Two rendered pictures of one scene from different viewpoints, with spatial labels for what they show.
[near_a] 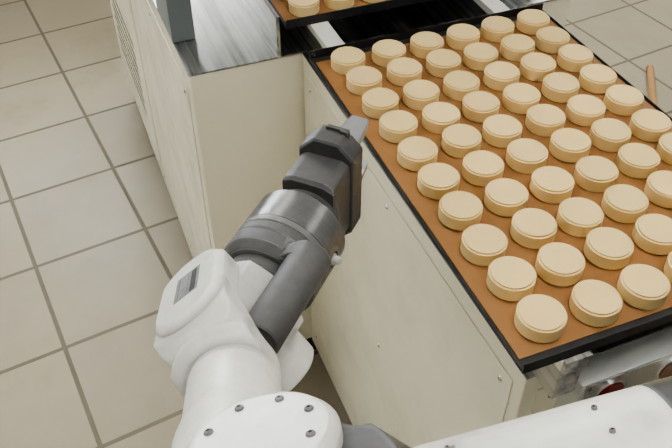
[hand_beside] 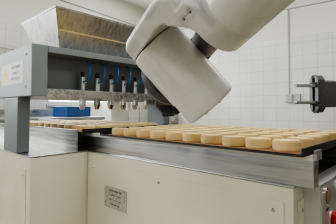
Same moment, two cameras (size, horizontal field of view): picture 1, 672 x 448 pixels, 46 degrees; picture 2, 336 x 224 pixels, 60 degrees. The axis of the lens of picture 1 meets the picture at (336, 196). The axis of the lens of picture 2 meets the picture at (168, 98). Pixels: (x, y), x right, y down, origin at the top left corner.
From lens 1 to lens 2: 0.61 m
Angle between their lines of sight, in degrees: 50
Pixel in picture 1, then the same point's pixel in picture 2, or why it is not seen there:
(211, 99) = (40, 173)
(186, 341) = not seen: outside the picture
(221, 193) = not seen: outside the picture
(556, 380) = (312, 171)
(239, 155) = (51, 213)
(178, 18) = (21, 139)
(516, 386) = (287, 203)
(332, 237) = not seen: hidden behind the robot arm
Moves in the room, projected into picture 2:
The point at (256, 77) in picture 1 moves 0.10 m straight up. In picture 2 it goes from (65, 162) to (65, 131)
